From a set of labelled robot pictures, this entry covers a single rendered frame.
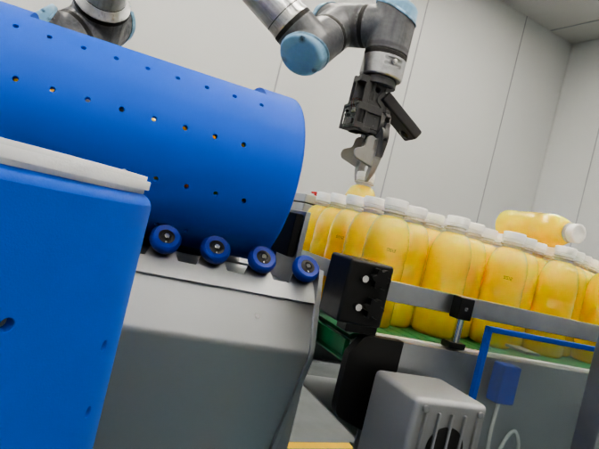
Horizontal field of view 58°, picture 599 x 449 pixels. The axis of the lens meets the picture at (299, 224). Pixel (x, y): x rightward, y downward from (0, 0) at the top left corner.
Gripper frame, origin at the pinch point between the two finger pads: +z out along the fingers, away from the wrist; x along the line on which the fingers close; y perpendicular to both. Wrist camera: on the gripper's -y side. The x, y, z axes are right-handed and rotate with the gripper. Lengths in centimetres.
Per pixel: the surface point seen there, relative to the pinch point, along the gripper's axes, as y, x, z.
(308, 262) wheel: 17.9, 23.4, 18.6
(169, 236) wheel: 40, 24, 19
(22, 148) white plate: 55, 74, 12
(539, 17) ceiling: -288, -304, -223
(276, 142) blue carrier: 28.8, 26.4, 2.1
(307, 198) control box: 7.4, -11.0, 7.1
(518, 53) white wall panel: -280, -311, -187
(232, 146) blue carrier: 35.2, 27.0, 4.6
